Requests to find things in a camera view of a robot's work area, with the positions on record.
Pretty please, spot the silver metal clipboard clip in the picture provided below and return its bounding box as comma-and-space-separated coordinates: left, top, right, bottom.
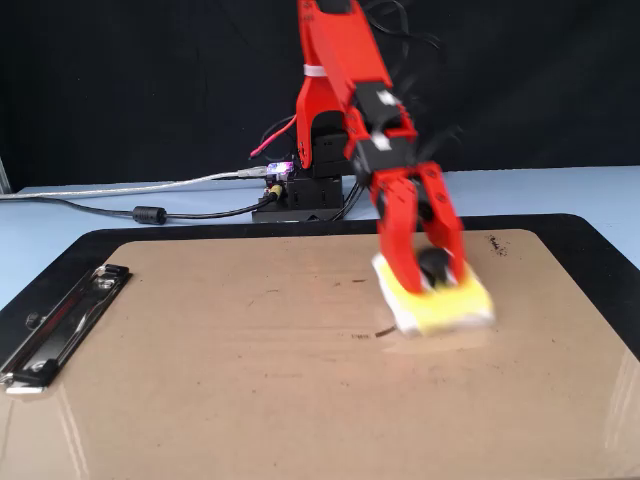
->
0, 263, 132, 397

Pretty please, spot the yellow sponge with black knob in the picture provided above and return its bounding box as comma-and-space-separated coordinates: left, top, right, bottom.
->
370, 247, 497, 340

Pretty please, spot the silver USB cable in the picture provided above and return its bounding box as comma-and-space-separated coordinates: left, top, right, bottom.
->
0, 166, 269, 201

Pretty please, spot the brown clipboard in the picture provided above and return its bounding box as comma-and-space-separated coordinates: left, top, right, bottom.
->
0, 228, 640, 480

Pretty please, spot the black power cable with ferrite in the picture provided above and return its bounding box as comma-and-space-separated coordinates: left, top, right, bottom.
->
0, 196, 274, 226

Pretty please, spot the black backdrop cloth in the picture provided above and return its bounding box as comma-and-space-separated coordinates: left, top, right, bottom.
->
0, 0, 640, 194

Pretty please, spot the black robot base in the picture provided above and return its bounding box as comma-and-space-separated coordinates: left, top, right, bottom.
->
251, 174, 351, 224

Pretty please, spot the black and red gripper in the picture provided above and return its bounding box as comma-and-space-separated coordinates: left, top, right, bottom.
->
348, 133, 467, 297

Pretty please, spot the black mat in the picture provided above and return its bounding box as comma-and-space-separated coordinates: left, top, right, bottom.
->
0, 213, 640, 364

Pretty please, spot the controller circuit board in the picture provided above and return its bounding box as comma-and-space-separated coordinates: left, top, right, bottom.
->
264, 160, 296, 184

